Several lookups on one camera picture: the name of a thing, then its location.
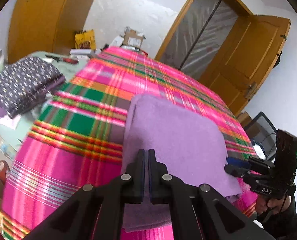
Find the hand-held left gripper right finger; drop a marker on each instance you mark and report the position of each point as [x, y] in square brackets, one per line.
[150, 175]

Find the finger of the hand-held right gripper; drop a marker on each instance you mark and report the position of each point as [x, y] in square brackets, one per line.
[237, 161]
[236, 171]

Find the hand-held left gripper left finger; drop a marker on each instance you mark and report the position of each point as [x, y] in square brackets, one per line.
[143, 175]

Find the purple fleece pants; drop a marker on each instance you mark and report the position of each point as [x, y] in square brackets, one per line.
[176, 135]

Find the person's right forearm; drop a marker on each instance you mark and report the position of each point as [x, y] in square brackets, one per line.
[288, 222]

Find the person's right hand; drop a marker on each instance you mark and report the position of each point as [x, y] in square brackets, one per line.
[262, 206]

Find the pink plaid blanket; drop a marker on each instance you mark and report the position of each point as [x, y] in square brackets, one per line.
[101, 85]

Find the wooden door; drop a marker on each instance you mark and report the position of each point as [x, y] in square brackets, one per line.
[251, 55]

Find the cardboard box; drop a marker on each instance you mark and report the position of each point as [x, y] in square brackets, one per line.
[133, 40]

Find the white box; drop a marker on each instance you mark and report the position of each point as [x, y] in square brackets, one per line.
[82, 53]

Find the clear plastic door curtain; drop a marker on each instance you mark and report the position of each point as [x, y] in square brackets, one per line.
[201, 30]

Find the red slipper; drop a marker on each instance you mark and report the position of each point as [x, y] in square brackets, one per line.
[3, 171]

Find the yellow paper bag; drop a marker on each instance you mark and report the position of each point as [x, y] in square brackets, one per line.
[85, 40]

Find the folded floral purple cloth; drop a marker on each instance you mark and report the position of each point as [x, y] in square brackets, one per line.
[26, 82]

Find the wooden wardrobe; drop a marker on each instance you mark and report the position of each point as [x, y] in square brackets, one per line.
[43, 17]

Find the wooden door frame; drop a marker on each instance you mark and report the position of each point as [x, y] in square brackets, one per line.
[183, 17]

